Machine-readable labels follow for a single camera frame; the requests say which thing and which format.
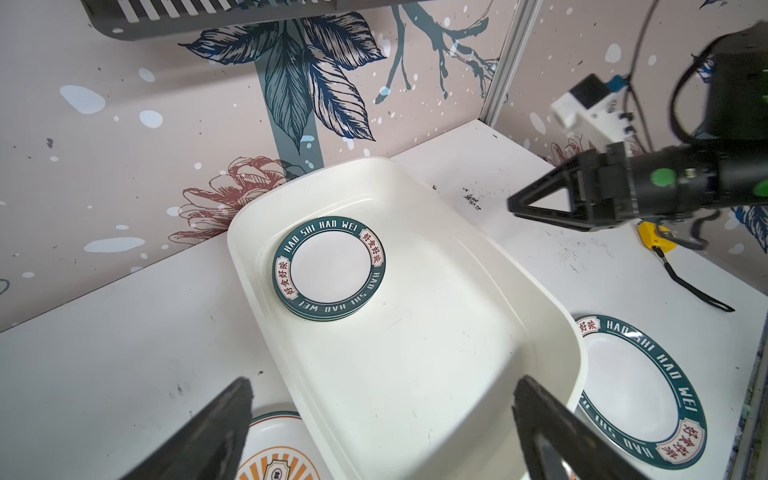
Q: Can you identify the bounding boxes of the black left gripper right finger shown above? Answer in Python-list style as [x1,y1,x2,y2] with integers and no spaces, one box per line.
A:
[513,376,644,480]

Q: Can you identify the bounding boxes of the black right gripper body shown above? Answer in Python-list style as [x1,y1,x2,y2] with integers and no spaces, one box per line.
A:
[575,144,720,225]

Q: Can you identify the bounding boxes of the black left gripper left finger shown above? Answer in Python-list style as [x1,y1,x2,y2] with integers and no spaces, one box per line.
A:
[125,377,253,479]

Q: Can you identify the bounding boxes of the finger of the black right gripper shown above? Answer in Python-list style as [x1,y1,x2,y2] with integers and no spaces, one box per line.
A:
[507,163,582,210]
[509,201,593,232]

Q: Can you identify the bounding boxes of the green hao shi plate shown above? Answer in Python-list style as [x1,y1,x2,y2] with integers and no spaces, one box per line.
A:
[575,315,708,470]
[272,216,387,322]

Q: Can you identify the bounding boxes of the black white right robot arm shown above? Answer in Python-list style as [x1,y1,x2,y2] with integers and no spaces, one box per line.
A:
[507,22,767,231]

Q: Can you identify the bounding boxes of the white plastic bin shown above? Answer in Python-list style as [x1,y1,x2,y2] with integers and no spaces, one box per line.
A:
[227,158,586,479]

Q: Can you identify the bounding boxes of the yellow tape measure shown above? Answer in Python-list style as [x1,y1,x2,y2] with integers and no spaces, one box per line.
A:
[637,221,735,313]

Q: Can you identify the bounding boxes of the orange sunburst plate left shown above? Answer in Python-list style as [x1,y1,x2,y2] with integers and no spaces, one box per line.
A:
[236,410,332,480]

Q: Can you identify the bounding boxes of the black wire wall basket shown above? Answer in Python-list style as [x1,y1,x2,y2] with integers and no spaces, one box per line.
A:
[81,0,401,41]

